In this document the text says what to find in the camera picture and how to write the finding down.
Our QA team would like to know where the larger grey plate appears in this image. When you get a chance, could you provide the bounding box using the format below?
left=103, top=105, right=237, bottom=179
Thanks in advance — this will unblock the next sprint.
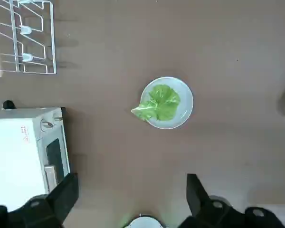
left=140, top=76, right=194, bottom=130

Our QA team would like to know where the white wire dish rack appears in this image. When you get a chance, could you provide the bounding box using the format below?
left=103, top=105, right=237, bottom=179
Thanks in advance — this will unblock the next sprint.
left=0, top=0, right=57, bottom=78

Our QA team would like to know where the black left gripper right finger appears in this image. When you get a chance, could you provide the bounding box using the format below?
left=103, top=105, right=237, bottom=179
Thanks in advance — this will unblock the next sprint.
left=180, top=173, right=285, bottom=228

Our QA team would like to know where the green lettuce leaf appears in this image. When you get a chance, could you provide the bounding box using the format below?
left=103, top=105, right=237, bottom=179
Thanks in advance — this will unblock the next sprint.
left=131, top=84, right=182, bottom=121

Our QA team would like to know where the white toaster oven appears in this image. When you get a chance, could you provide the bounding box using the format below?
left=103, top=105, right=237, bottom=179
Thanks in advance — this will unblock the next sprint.
left=0, top=101, right=71, bottom=207

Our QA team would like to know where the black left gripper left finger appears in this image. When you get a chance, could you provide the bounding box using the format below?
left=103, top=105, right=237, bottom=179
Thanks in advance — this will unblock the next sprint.
left=0, top=172, right=79, bottom=228

